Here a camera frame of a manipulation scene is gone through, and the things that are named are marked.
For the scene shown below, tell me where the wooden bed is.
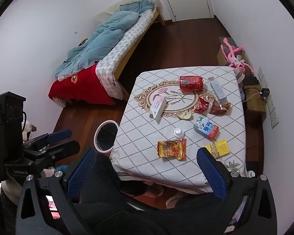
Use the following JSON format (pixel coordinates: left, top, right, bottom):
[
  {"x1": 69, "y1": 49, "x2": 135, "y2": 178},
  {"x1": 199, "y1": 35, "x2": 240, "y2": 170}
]
[{"x1": 48, "y1": 0, "x2": 166, "y2": 107}]

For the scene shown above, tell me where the pink and white box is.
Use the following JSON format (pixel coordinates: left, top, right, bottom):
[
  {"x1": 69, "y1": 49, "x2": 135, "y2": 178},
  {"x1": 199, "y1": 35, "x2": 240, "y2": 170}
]
[{"x1": 149, "y1": 95, "x2": 167, "y2": 122}]

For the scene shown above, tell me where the white wall socket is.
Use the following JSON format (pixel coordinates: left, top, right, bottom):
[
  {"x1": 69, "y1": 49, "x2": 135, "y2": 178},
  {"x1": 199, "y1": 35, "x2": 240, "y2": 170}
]
[
  {"x1": 258, "y1": 67, "x2": 269, "y2": 89},
  {"x1": 269, "y1": 110, "x2": 279, "y2": 129},
  {"x1": 266, "y1": 95, "x2": 275, "y2": 113}
]

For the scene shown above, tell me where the red candy wrapper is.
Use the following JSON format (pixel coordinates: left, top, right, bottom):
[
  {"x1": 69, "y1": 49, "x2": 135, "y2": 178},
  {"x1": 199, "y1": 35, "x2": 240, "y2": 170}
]
[{"x1": 194, "y1": 97, "x2": 209, "y2": 115}]

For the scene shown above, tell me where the cardboard box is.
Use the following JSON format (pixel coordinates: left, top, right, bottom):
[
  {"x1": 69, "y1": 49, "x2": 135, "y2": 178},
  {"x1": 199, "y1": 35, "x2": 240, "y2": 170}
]
[{"x1": 217, "y1": 37, "x2": 253, "y2": 75}]

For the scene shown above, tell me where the light blue quilt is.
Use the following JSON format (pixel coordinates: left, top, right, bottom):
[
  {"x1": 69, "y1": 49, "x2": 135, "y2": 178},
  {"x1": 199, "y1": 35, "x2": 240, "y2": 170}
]
[{"x1": 53, "y1": 0, "x2": 153, "y2": 81}]

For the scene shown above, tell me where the fluffy slipper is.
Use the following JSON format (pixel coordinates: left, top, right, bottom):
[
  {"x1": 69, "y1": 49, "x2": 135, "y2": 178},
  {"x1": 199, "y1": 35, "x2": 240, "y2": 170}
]
[
  {"x1": 165, "y1": 192, "x2": 184, "y2": 210},
  {"x1": 144, "y1": 186, "x2": 164, "y2": 197}
]

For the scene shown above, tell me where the wooden stool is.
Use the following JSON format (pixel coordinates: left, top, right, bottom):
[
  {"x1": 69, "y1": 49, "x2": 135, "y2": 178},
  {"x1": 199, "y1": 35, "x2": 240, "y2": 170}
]
[{"x1": 244, "y1": 84, "x2": 267, "y2": 125}]

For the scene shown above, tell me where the red drink can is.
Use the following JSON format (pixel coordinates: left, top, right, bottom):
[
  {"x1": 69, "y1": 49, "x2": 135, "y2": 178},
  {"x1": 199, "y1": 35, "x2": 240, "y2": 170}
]
[{"x1": 178, "y1": 75, "x2": 204, "y2": 93}]

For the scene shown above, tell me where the yellow packet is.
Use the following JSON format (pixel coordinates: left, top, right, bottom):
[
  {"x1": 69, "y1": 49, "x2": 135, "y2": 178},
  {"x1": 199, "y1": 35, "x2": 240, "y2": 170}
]
[{"x1": 201, "y1": 139, "x2": 230, "y2": 157}]

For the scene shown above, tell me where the blue red milk carton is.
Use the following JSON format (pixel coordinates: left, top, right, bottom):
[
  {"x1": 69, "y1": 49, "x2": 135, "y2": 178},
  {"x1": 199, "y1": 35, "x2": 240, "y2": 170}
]
[{"x1": 193, "y1": 117, "x2": 220, "y2": 140}]

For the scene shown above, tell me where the patterned white tablecloth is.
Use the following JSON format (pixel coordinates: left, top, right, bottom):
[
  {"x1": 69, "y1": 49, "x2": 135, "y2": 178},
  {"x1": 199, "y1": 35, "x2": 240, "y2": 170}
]
[{"x1": 110, "y1": 66, "x2": 248, "y2": 194}]

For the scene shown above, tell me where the white round trash bin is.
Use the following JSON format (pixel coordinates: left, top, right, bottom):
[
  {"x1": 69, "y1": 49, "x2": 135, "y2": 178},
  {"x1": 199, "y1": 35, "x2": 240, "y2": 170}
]
[{"x1": 94, "y1": 120, "x2": 118, "y2": 153}]

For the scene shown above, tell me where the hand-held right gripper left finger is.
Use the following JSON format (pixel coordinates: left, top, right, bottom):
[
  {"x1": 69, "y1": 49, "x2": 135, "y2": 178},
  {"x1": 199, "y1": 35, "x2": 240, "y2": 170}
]
[{"x1": 15, "y1": 147, "x2": 98, "y2": 235}]

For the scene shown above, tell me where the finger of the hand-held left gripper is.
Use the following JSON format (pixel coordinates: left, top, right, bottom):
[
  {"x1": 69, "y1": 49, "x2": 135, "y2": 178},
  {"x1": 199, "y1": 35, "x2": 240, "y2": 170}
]
[
  {"x1": 27, "y1": 141, "x2": 81, "y2": 163},
  {"x1": 23, "y1": 129, "x2": 73, "y2": 150}
]

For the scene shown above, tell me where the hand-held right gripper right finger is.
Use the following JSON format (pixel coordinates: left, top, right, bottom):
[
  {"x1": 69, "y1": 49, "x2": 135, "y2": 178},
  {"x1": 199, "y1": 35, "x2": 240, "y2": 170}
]
[{"x1": 196, "y1": 148, "x2": 278, "y2": 235}]

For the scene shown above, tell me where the red blanket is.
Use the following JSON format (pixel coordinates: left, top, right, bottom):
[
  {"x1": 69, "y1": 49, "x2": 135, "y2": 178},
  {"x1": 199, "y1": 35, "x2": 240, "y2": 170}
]
[{"x1": 48, "y1": 62, "x2": 118, "y2": 106}]

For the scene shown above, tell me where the pink plush toy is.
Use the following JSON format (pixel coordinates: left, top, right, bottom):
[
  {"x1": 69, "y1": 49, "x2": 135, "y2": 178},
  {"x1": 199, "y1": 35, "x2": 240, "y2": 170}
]
[{"x1": 220, "y1": 37, "x2": 255, "y2": 74}]

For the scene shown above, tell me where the brown red torn wrapper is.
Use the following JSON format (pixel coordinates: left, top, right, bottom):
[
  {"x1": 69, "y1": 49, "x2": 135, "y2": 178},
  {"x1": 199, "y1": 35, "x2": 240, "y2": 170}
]
[{"x1": 208, "y1": 101, "x2": 233, "y2": 116}]

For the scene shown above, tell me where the white blue-print box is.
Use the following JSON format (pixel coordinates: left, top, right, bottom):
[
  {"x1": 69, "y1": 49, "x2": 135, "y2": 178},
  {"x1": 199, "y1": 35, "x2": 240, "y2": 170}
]
[{"x1": 209, "y1": 77, "x2": 228, "y2": 102}]

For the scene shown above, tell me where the orange snack packet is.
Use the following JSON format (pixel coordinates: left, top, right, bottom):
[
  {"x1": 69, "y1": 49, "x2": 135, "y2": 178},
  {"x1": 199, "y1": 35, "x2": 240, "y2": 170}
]
[{"x1": 157, "y1": 138, "x2": 187, "y2": 160}]

